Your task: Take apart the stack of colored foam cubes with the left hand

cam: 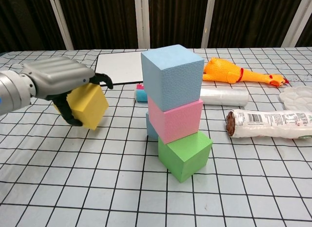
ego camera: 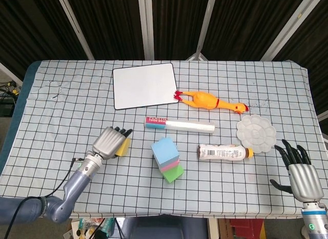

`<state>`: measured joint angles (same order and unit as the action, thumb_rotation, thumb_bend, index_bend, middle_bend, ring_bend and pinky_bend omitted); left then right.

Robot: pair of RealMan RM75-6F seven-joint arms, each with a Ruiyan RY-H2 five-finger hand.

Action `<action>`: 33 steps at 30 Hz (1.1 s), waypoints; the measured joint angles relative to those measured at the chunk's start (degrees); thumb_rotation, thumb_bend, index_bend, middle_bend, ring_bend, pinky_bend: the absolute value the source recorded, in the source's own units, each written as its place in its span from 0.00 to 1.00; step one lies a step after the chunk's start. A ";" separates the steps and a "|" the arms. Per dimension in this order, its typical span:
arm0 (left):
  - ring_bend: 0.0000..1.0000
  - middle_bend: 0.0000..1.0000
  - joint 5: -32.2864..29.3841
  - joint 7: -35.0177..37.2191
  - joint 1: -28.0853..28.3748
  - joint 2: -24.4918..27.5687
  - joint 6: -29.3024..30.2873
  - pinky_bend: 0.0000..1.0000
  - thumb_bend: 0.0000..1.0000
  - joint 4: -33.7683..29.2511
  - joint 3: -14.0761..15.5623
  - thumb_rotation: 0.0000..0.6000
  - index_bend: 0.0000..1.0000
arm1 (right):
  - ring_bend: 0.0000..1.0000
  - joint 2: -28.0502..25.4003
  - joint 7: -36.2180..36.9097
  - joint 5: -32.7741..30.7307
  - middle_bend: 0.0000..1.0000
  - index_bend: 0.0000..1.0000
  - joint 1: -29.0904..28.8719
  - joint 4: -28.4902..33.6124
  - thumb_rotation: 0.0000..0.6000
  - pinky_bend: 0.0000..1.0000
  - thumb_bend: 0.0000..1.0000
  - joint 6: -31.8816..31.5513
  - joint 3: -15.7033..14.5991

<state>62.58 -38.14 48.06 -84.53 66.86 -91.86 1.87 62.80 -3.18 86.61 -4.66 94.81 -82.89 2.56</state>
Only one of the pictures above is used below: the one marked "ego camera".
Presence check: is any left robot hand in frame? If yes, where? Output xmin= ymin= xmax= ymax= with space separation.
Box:
xmin=91 ymin=126 xmax=133 ymax=161

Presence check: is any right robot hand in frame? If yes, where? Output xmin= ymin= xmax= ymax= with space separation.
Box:
xmin=269 ymin=138 xmax=325 ymax=203

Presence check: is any yellow foam block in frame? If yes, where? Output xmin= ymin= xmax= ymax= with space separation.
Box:
xmin=115 ymin=137 xmax=132 ymax=157

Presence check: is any blue foam block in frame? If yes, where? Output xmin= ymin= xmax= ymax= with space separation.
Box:
xmin=150 ymin=137 xmax=179 ymax=169

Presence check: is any checked blue tablecloth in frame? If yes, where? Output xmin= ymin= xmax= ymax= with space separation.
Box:
xmin=0 ymin=59 xmax=328 ymax=220

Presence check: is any white flower paint palette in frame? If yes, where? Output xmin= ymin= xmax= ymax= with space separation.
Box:
xmin=236 ymin=114 xmax=277 ymax=154

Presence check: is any pink foam block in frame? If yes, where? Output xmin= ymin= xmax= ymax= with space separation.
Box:
xmin=158 ymin=160 xmax=180 ymax=173

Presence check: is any white board black rim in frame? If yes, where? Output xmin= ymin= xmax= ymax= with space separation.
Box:
xmin=112 ymin=62 xmax=179 ymax=111

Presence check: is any green foam block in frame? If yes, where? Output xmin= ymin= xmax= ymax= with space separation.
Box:
xmin=161 ymin=164 xmax=186 ymax=184

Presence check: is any red box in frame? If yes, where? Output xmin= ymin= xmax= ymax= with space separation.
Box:
xmin=229 ymin=218 xmax=266 ymax=239

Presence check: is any white food wrap box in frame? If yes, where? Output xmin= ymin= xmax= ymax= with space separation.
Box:
xmin=144 ymin=116 xmax=216 ymax=135

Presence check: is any white bottle yellow cap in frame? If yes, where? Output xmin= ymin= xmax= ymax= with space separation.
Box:
xmin=197 ymin=143 xmax=254 ymax=163

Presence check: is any pile of colourful packages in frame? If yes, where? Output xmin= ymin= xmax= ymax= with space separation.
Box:
xmin=69 ymin=217 xmax=126 ymax=239

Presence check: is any dark blue chair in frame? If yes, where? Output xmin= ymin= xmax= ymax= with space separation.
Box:
xmin=122 ymin=215 xmax=209 ymax=239

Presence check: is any white table leg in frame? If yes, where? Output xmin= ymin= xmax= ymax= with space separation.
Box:
xmin=207 ymin=218 xmax=219 ymax=239

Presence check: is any blue table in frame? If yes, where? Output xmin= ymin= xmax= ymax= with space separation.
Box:
xmin=0 ymin=61 xmax=39 ymax=173

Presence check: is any yellow rubber chicken toy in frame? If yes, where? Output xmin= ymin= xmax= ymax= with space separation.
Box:
xmin=174 ymin=90 xmax=250 ymax=114

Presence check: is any black backdrop curtain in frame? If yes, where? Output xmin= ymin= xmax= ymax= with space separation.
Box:
xmin=0 ymin=0 xmax=328 ymax=119

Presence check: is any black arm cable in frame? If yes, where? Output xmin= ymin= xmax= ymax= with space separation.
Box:
xmin=0 ymin=157 xmax=83 ymax=239

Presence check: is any white frame pole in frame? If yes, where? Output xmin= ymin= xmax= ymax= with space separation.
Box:
xmin=137 ymin=0 xmax=155 ymax=61
xmin=186 ymin=0 xmax=219 ymax=61
xmin=260 ymin=0 xmax=316 ymax=61
xmin=55 ymin=0 xmax=94 ymax=61

